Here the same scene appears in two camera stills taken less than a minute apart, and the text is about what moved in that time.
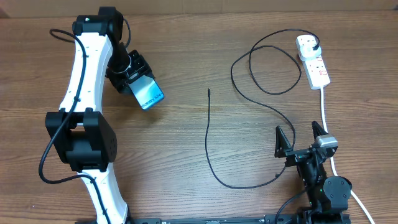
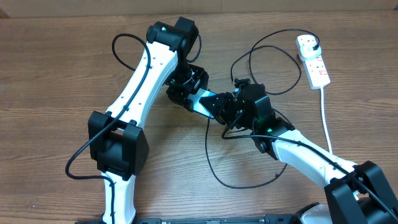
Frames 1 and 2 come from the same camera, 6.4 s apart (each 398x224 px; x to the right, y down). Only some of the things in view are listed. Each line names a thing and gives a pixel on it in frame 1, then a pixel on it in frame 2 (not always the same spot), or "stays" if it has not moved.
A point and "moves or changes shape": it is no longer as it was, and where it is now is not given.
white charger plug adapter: [305, 49] stays
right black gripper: [295, 156] -> [219, 111]
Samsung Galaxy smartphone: [147, 91] moves or changes shape
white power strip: [313, 63] stays
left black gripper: [140, 66] -> [181, 95]
